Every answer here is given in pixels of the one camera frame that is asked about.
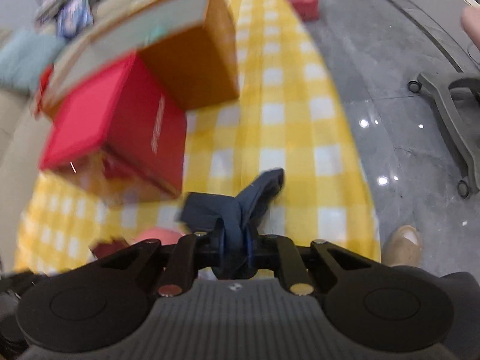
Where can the yellow checked tablecloth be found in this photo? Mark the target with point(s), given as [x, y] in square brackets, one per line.
[285, 120]

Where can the red cardboard box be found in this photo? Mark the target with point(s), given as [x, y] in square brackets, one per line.
[123, 127]

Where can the beige slipper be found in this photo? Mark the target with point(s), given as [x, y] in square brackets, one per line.
[402, 245]

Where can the dark blue cloth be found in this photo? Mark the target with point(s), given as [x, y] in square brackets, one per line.
[240, 210]

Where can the grey office chair base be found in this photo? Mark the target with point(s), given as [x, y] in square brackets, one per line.
[453, 120]

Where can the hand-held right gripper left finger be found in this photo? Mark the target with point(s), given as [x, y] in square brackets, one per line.
[180, 266]

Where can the printed picture cushion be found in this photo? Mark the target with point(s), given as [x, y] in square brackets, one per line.
[75, 13]

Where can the light blue cushion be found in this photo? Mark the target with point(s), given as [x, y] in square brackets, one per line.
[26, 60]

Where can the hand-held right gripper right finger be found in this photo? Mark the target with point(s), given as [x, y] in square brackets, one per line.
[296, 270]

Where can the red ribbon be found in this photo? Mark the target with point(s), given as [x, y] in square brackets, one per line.
[41, 90]

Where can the pink soft item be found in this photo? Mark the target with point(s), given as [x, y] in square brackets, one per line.
[159, 237]

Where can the orange cardboard box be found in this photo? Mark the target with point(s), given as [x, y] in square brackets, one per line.
[187, 56]

